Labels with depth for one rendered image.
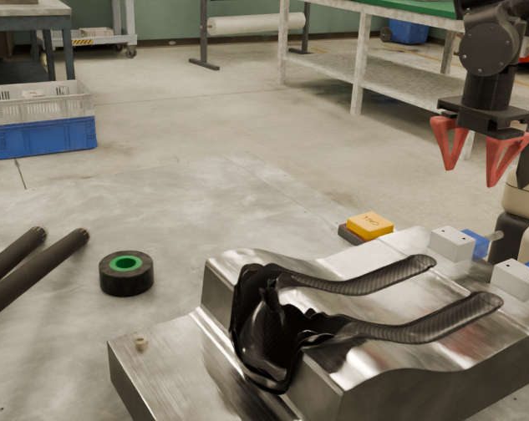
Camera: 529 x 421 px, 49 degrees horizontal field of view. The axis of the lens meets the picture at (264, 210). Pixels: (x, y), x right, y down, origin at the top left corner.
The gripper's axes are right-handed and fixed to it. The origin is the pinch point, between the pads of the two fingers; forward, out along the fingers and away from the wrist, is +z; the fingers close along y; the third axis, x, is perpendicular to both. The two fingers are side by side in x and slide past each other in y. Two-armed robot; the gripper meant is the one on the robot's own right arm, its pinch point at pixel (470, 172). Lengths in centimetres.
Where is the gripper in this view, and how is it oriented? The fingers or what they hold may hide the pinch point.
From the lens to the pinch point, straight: 83.1
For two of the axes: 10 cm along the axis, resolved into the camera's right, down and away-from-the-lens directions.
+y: 5.4, 3.7, -7.5
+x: 8.4, -1.9, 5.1
